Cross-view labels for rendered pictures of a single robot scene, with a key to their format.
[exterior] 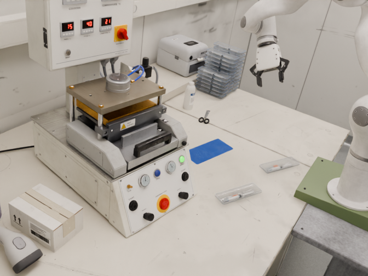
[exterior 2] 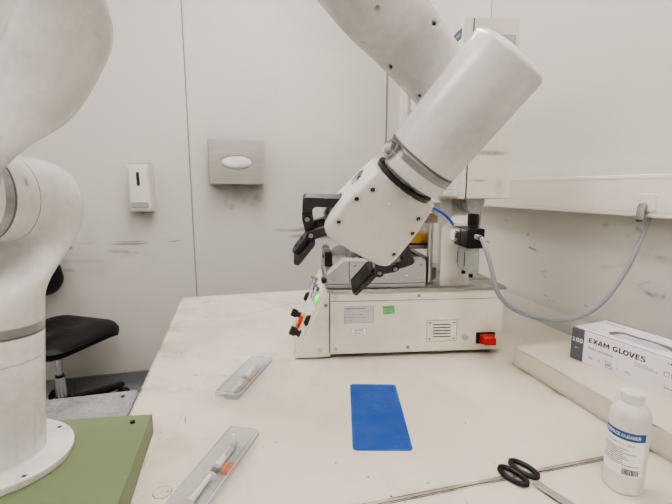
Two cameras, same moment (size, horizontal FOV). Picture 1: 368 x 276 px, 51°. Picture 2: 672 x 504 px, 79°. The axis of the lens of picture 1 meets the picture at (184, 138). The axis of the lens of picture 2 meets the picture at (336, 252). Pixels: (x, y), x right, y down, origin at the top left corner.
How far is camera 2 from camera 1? 2.07 m
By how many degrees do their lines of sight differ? 123
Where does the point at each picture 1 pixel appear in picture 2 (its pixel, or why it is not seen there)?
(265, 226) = (181, 374)
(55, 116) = not seen: hidden behind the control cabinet
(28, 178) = not seen: hidden behind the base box
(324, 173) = (77, 482)
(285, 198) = (169, 420)
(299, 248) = not seen: outside the picture
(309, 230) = (108, 401)
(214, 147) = (380, 425)
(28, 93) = (557, 287)
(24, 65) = (558, 247)
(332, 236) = (63, 411)
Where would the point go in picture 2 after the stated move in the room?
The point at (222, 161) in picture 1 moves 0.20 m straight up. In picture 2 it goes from (330, 410) to (329, 311)
